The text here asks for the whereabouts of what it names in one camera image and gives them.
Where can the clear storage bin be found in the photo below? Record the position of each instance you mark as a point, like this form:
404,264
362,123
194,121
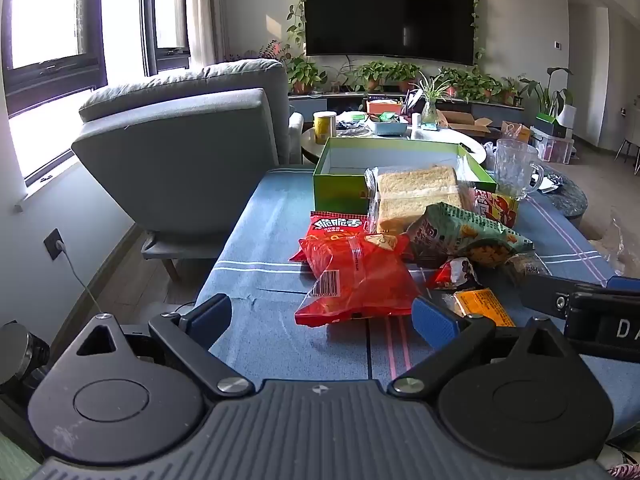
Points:
552,147

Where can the tall plant in white pot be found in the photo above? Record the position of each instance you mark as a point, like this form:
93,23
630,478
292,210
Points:
550,100

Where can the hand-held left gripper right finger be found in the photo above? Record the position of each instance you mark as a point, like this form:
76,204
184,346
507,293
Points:
434,320

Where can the grey television cabinet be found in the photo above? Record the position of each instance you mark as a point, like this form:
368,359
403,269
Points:
490,110

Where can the small teal packet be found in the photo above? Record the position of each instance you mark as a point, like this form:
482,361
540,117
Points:
431,126

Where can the dark round object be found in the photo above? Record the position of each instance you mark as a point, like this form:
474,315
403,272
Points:
20,355

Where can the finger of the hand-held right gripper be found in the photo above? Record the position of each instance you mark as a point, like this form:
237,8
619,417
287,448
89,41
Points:
545,292
625,284

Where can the crumpled clear plastic sheet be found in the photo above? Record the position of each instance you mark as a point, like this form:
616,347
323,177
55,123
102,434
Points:
620,245

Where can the round white table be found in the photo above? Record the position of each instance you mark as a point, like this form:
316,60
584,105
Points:
430,135

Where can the row of potted plants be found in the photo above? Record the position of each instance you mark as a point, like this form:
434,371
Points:
372,74

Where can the black framed window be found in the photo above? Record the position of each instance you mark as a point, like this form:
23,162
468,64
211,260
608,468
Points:
167,15
50,15

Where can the beige curtain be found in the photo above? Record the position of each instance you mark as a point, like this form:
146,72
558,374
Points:
205,10

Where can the spider plant in glass vase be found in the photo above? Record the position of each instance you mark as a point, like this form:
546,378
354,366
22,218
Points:
430,107

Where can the dark round side table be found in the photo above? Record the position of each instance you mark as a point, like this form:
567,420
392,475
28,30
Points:
567,200

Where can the clear plastic bag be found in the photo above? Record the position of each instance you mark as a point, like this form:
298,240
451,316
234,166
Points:
490,152

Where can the grey armchair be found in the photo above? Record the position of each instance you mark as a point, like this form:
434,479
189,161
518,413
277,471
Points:
190,160

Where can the orange box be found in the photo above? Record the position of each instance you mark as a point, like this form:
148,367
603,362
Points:
382,106

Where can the small red black packet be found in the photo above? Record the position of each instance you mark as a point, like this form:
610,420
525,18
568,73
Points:
452,274

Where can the metal leg chairs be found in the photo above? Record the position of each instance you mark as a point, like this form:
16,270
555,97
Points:
631,145

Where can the sliced bread packet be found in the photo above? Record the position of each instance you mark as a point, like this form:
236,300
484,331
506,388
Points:
415,195

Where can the light blue basket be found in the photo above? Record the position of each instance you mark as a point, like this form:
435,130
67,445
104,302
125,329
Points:
387,127

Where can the green cardboard box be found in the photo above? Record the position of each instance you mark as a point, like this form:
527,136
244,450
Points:
340,187

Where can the small white bottle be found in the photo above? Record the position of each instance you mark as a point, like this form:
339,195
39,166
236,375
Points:
416,120

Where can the orange snack packet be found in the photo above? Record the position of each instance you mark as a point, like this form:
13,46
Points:
482,305

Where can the red white chip packet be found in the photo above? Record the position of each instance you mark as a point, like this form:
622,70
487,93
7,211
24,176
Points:
335,224

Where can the clear tray of small items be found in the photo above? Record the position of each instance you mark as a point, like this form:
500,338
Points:
352,125

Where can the orange plastic bag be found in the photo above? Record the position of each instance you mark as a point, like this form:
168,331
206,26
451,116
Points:
517,131

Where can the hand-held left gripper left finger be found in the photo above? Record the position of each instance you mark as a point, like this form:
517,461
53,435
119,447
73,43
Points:
210,317

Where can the black wall television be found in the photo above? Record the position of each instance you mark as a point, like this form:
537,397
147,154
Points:
390,10

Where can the open cardboard box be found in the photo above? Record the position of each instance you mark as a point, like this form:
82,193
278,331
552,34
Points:
465,122

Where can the dark wall socket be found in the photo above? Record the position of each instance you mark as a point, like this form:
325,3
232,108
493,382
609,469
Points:
54,246

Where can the large red snack bag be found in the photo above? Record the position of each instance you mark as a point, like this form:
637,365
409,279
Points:
360,280

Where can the red yellow snack bag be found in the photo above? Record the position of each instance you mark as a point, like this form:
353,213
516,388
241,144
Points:
497,207

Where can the yellow can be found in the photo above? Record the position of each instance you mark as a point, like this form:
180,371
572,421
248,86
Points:
325,127

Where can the green black box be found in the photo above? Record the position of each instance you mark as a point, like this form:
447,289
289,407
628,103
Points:
550,124

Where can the red flower decoration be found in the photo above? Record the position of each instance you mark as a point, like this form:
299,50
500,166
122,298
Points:
274,51

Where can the green snack bag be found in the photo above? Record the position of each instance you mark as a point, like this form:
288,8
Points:
465,232

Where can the dark pen holder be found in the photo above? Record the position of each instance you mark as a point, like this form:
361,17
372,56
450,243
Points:
414,101

